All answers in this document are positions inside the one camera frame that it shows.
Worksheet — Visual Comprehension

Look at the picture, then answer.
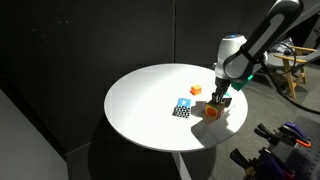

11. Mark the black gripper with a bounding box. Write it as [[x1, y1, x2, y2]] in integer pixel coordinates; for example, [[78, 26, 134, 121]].
[[212, 77, 231, 104]]

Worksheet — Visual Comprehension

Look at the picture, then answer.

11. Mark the colourful plush block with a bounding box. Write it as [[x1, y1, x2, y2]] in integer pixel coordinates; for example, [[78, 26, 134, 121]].
[[205, 103, 225, 120]]

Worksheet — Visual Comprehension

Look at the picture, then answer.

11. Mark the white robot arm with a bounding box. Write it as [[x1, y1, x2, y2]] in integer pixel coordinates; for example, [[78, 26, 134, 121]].
[[212, 0, 303, 104]]

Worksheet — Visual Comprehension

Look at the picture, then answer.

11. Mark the blue block with number four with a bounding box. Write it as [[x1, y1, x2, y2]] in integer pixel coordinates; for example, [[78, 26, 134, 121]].
[[222, 93, 232, 107]]

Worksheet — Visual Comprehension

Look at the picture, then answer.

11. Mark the white block with teal triangle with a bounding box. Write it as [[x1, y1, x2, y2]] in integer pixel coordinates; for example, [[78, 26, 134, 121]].
[[172, 98, 191, 118]]

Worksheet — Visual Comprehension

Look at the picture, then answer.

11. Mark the small orange cube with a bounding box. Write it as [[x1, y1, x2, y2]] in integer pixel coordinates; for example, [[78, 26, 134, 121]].
[[190, 85, 202, 95]]

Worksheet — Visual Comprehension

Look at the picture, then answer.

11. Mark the orange-tipped black clamp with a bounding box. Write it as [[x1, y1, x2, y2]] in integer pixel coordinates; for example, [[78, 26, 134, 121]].
[[254, 122, 312, 148]]

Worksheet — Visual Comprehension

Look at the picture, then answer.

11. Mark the wooden chair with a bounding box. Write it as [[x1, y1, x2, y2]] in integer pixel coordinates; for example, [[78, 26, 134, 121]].
[[273, 46, 320, 99]]

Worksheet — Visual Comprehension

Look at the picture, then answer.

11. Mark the purple black clamp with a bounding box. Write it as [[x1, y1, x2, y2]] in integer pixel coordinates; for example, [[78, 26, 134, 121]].
[[230, 148, 296, 180]]

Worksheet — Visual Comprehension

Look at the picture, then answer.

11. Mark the perforated metal board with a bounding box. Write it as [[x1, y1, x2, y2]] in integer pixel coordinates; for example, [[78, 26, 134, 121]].
[[274, 116, 320, 180]]

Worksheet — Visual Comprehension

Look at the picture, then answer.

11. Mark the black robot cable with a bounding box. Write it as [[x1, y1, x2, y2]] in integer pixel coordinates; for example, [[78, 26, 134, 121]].
[[259, 39, 320, 116]]

